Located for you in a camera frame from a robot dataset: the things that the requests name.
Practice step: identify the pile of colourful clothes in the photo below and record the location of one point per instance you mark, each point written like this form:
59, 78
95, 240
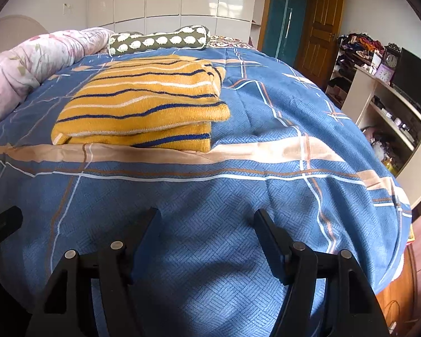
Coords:
359, 44

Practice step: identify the teal glass sliding door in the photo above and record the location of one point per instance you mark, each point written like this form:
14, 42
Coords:
284, 17

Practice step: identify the white wall switch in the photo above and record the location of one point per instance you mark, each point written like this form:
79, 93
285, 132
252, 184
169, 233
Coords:
67, 6

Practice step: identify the beige rounded headboard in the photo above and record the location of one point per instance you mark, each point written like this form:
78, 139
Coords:
10, 30

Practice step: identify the pink floral quilt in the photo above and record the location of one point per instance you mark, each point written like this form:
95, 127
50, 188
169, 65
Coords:
28, 59

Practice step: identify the blue plaid bed sheet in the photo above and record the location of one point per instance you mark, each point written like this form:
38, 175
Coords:
214, 200

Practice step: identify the black flat television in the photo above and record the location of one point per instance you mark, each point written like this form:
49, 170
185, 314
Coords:
414, 77

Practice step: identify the ornate dark table clock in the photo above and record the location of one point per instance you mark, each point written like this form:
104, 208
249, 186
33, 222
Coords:
392, 58

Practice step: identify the brown patterned cloth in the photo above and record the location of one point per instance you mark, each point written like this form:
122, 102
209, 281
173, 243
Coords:
229, 42

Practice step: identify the purple alarm clock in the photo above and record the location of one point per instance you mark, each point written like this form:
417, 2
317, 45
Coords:
384, 74

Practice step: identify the yellow striped knit sweater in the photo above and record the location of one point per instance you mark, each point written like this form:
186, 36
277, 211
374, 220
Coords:
140, 108

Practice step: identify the white television cabinet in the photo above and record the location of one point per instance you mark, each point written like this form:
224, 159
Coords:
359, 94

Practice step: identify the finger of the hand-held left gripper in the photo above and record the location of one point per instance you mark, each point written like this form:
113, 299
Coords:
7, 221

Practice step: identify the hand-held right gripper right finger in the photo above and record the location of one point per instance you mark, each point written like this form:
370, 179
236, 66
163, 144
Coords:
267, 233

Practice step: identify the wooden bed frame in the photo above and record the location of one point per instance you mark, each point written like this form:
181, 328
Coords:
396, 288

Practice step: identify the open storage rack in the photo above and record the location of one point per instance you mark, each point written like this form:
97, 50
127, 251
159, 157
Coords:
336, 84

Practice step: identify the green patterned bolster pillow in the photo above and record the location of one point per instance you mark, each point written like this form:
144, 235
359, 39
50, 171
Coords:
161, 40

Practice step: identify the brown wooden door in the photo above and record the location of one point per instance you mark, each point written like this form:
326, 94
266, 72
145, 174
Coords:
322, 31

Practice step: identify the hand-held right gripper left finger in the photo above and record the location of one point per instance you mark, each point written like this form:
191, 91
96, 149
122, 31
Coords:
145, 231

